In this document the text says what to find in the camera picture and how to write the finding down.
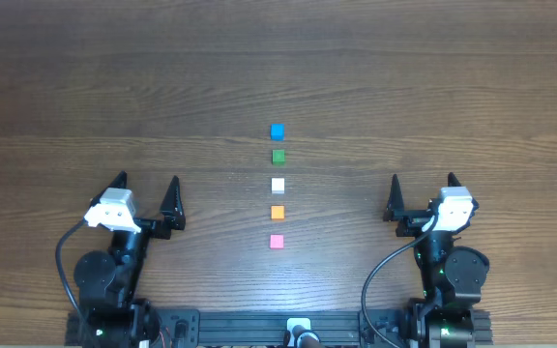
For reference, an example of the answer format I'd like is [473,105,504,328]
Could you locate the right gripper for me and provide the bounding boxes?
[382,171,464,239]

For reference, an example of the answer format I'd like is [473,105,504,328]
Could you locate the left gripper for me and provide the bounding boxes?
[89,170,188,241]

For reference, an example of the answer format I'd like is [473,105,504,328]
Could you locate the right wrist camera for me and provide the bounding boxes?
[427,186,476,234]

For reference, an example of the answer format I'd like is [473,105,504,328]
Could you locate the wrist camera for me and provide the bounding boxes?
[83,187,143,235]
[427,186,476,234]

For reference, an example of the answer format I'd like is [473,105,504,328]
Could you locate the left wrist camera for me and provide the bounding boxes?
[83,187,143,235]

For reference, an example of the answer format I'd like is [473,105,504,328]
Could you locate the mounting rail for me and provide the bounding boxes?
[65,308,494,348]

